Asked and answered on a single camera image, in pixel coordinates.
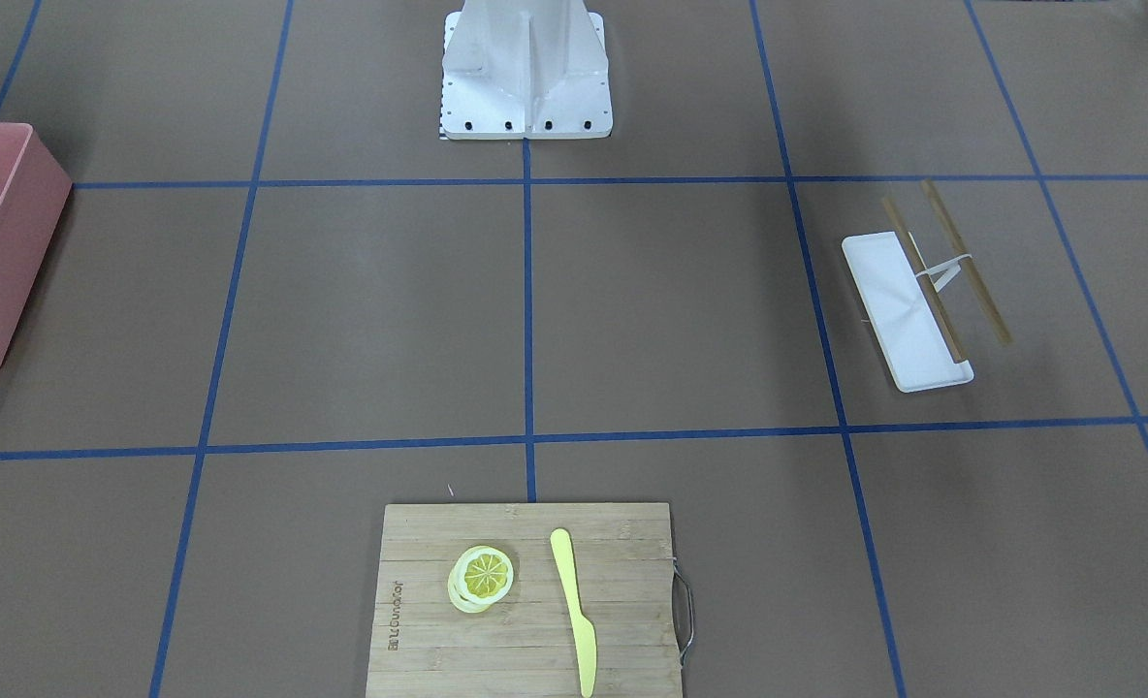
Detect yellow lemon slices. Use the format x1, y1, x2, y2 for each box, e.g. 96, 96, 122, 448
447, 545, 515, 614

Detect wooden rack rod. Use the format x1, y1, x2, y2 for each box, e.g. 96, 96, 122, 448
881, 196, 968, 363
920, 178, 1014, 346

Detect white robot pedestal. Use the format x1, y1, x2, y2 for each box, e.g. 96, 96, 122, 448
439, 1, 614, 141

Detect white rectangular tray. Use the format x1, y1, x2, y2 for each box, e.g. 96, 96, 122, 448
841, 231, 974, 394

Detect wooden cutting board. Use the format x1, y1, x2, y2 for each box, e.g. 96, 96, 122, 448
366, 503, 684, 697

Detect yellow plastic knife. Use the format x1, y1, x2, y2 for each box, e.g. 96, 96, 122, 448
549, 527, 599, 697

